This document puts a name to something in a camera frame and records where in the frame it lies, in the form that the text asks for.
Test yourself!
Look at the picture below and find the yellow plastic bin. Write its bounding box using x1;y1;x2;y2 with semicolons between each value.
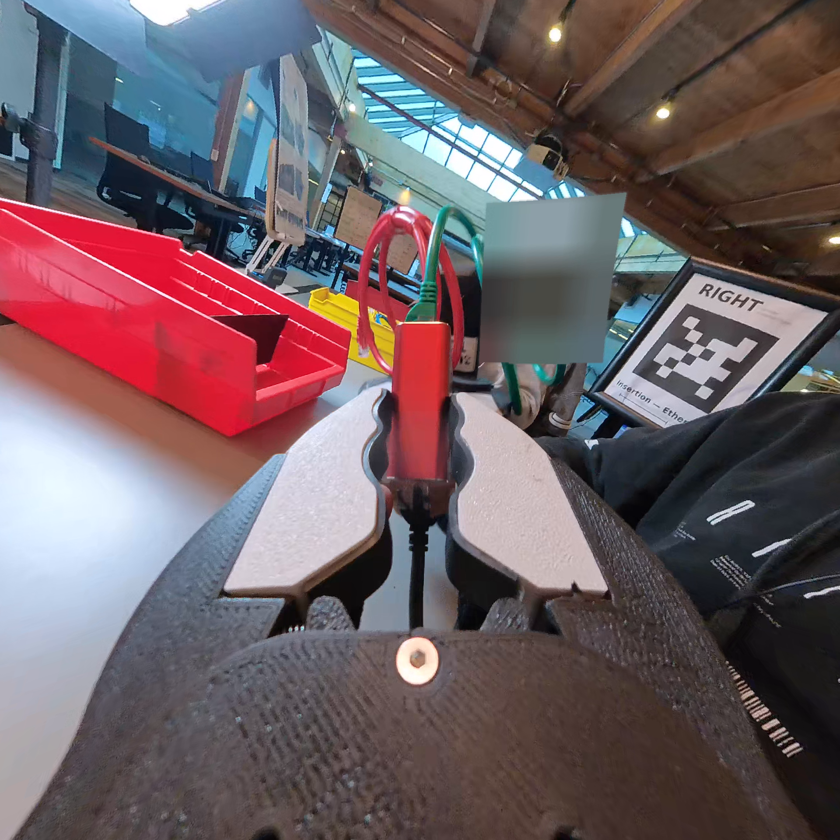
308;286;395;329

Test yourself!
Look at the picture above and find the red plastic bin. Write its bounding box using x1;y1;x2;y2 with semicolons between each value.
0;197;353;437

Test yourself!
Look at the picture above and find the ceiling projector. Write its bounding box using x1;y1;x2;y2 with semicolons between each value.
525;130;572;181

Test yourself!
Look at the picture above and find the black cable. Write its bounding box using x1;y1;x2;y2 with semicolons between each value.
406;482;431;632

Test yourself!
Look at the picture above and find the red ethernet adapter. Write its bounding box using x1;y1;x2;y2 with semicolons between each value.
381;320;455;509

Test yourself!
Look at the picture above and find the black steel column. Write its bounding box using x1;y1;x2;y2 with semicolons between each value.
0;7;67;206

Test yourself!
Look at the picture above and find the poster board easel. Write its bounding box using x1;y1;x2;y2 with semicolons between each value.
248;56;311;277

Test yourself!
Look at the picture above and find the person's black hoodie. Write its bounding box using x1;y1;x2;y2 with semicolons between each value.
535;392;840;840

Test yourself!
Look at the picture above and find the black bin divider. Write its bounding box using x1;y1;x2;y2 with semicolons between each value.
211;313;290;364

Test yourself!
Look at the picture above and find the wooden desk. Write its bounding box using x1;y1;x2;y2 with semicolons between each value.
88;136;263;257

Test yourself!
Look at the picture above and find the whiteboard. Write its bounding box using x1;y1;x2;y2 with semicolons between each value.
333;186;383;247

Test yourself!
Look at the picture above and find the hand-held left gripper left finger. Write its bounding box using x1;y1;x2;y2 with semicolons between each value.
224;387;395;621

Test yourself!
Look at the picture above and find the black office chair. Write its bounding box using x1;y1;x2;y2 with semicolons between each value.
97;104;152;211

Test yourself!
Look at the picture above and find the green ethernet cable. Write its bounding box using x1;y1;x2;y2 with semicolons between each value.
415;205;567;417

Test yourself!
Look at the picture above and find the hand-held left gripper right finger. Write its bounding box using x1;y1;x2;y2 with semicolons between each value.
446;392;611;623

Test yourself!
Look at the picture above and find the black framed tag sign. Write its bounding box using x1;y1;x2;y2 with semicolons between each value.
586;257;840;435

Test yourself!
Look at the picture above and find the red ethernet cable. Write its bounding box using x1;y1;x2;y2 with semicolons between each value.
356;205;466;376

